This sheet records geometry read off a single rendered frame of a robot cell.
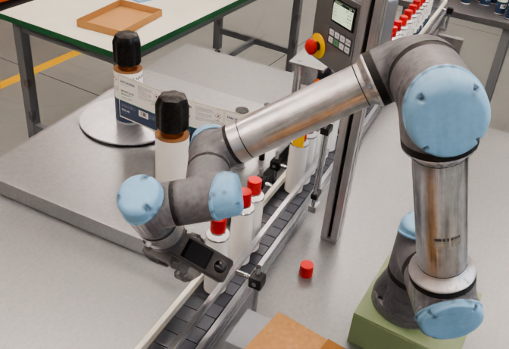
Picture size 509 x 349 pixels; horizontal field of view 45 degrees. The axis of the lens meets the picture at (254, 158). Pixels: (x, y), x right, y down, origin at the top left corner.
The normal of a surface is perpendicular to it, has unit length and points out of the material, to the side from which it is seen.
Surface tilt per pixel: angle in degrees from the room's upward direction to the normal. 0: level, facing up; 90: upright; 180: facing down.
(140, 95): 90
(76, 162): 0
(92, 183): 0
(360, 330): 90
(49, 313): 0
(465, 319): 98
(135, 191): 30
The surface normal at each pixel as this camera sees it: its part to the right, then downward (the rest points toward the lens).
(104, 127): 0.07, -0.84
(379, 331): -0.51, 0.44
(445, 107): 0.00, 0.45
